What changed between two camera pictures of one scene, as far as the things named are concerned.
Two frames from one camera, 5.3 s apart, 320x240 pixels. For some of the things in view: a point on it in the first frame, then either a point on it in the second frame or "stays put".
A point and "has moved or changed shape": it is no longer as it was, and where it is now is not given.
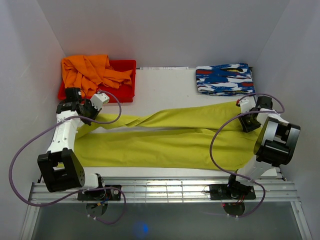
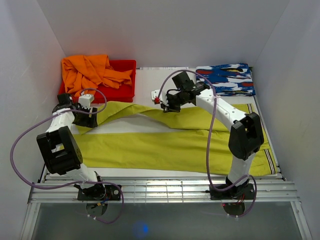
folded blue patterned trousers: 234,79 stays put
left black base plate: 101,194 stays put
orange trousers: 89,73 stays put
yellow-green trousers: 206,137 has moved or changed shape
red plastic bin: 115,94 stays put
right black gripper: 247,128 → 168,108
